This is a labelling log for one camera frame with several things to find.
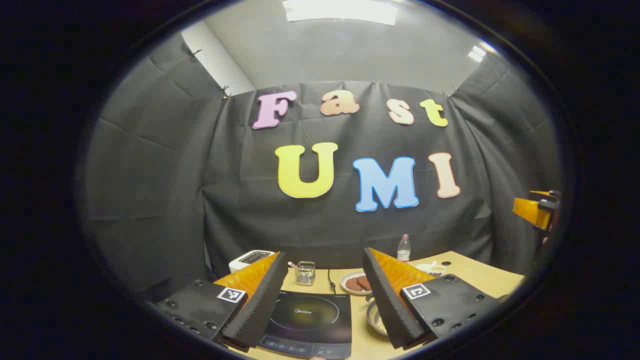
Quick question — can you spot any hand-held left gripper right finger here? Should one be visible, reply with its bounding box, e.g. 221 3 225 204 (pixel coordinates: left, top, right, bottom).
362 247 501 351

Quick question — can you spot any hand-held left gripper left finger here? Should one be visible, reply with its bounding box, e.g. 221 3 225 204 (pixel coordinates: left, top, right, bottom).
150 251 289 353

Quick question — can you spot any stainless steel pot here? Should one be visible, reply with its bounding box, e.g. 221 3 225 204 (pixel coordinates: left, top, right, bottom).
366 294 390 337

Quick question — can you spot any black induction cooktop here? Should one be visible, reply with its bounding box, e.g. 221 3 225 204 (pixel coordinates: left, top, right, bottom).
257 290 352 360

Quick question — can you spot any white toaster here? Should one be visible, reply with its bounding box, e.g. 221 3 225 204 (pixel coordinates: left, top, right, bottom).
229 250 276 274

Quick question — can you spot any white round plate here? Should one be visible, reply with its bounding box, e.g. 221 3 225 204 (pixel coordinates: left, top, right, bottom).
340 271 373 296

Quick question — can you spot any clear glass holder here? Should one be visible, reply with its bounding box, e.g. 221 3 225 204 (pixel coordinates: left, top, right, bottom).
295 261 316 286

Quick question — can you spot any white divided dish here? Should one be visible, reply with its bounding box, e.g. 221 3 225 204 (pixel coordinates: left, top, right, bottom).
415 261 447 277

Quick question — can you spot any black backdrop cloth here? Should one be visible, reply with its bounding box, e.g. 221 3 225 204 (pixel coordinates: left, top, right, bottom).
82 32 563 301

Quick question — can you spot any large ceiling light panel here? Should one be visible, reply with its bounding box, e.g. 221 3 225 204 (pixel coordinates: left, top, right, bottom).
282 0 398 26

